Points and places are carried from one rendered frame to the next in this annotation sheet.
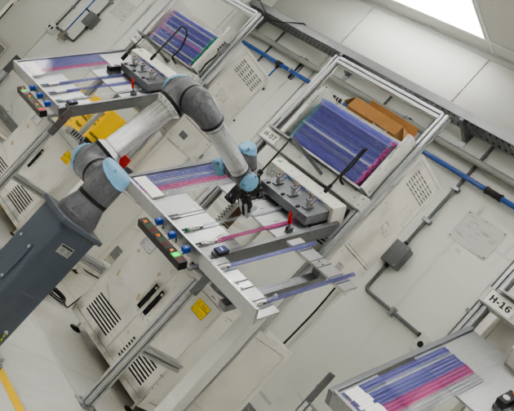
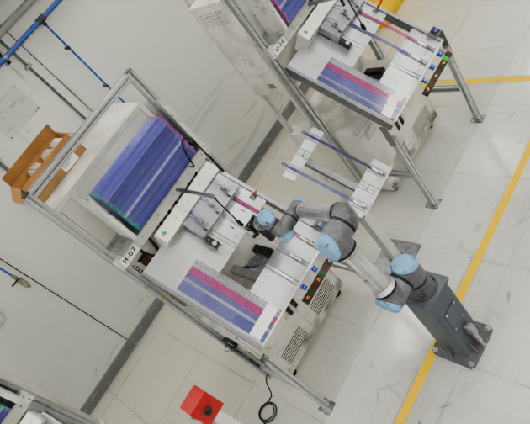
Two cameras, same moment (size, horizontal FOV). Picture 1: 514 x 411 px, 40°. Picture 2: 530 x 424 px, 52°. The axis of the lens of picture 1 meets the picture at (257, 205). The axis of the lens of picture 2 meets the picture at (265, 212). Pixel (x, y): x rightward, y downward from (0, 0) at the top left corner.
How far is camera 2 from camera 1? 326 cm
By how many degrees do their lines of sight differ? 70
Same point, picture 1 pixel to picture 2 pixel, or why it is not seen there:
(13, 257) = (456, 312)
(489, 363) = (312, 55)
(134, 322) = (301, 312)
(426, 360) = (336, 85)
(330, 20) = not seen: outside the picture
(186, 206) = (270, 279)
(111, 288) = (278, 348)
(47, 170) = not seen: outside the picture
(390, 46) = not seen: outside the picture
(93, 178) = (421, 273)
